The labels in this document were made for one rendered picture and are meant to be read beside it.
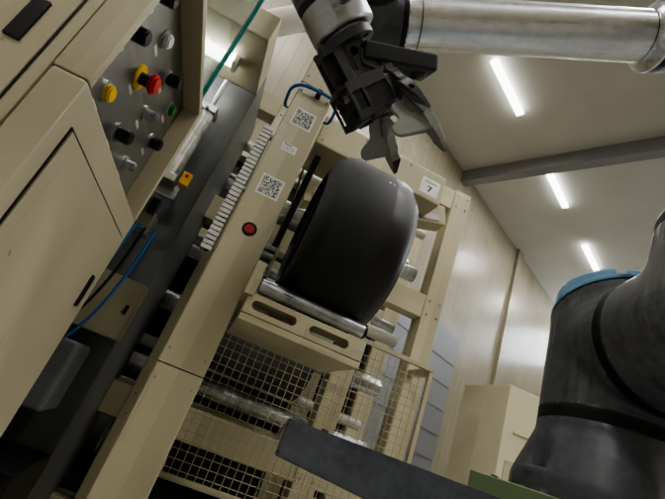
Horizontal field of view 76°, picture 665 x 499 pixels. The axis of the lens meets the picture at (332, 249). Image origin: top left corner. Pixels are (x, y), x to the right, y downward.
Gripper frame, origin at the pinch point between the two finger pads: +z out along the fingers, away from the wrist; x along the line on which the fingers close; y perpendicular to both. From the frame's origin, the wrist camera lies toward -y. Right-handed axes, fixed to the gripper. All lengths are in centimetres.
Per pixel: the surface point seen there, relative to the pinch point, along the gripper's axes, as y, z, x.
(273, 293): 22, 15, -63
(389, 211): -18, 10, -58
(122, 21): 26.5, -38.0, -11.9
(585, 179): -661, 206, -595
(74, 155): 42, -24, -15
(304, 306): 16, 22, -62
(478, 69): -490, -68, -538
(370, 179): -19, 0, -63
